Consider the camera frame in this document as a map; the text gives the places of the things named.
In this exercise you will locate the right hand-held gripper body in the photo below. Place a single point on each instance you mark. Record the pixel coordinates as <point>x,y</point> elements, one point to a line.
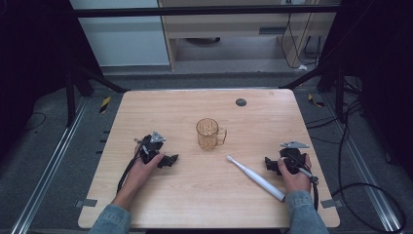
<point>293,157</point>

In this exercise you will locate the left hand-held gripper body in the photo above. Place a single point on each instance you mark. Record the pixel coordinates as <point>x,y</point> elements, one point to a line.
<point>152,148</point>

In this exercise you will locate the white electric toothbrush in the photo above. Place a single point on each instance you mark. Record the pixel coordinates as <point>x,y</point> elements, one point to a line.
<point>256,178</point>

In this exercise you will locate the amber transparent cup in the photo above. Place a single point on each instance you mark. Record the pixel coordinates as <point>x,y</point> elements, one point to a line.
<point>207,134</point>

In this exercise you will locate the person's left hand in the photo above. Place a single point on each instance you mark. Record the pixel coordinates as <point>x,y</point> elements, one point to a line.
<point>142,174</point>

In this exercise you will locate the person's right hand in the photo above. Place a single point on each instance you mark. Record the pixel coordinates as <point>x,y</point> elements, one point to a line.
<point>297,182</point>

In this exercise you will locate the grey tape piece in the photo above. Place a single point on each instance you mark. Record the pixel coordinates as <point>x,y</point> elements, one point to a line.
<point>86,203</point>
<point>331,203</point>

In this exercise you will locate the yellow black striped tape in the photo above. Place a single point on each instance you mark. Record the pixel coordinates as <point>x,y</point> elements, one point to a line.
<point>105,104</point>
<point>315,101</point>

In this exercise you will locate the grey round table grommet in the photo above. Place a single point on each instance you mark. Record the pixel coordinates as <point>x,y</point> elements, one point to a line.
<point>241,102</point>

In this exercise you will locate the black metal stand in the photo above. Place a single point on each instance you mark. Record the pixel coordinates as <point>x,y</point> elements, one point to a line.
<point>339,94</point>
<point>70,97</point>

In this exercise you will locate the white cabinet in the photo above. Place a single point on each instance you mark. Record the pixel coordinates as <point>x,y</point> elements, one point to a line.
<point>123,42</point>

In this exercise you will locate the black curtain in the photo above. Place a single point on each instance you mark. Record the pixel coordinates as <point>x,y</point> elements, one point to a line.
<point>383,81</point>
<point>32,65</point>

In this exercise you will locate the light wooden desk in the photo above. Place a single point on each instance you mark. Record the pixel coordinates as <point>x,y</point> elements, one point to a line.
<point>227,24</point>

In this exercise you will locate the aluminium floor rail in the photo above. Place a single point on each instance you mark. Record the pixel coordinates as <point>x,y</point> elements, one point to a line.
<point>363,169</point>
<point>48,169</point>

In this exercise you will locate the black horizontal frame bar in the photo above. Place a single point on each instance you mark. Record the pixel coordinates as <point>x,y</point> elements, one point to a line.
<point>195,11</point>

